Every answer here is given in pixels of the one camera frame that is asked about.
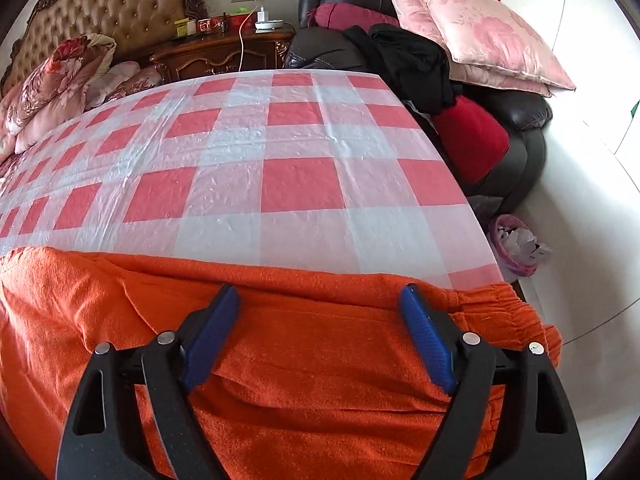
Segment orange pants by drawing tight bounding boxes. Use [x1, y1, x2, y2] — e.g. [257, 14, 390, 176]
[0, 245, 564, 480]

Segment pink waste basket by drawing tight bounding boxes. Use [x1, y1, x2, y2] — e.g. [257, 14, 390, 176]
[487, 214, 552, 283]

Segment red cushion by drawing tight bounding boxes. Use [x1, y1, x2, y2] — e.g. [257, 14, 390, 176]
[432, 96, 510, 184]

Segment folded floral quilt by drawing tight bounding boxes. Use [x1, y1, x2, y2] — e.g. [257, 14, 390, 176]
[1, 34, 117, 159]

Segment red white checkered plastic sheet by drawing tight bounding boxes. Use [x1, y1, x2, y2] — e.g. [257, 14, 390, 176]
[1, 70, 501, 289]

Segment carved wooden nightstand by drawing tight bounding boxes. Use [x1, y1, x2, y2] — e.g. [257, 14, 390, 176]
[150, 29, 295, 82]

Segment black clothes pile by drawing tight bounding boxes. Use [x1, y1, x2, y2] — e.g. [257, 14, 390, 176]
[343, 24, 460, 115]

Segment pink satin pillow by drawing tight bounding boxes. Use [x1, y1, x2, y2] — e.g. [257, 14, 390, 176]
[392, 0, 576, 96]

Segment yellow jar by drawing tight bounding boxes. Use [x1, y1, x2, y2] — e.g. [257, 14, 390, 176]
[174, 18, 198, 39]

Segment tufted beige headboard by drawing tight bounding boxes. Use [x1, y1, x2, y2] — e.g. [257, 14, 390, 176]
[1, 0, 207, 92]

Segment black leather sofa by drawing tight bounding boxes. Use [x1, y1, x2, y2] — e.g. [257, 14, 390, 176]
[284, 0, 552, 218]

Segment maroon cushion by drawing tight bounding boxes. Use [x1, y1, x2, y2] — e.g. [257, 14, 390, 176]
[307, 2, 399, 32]

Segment white charger with cable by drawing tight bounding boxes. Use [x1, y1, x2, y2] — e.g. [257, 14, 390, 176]
[238, 6, 284, 70]

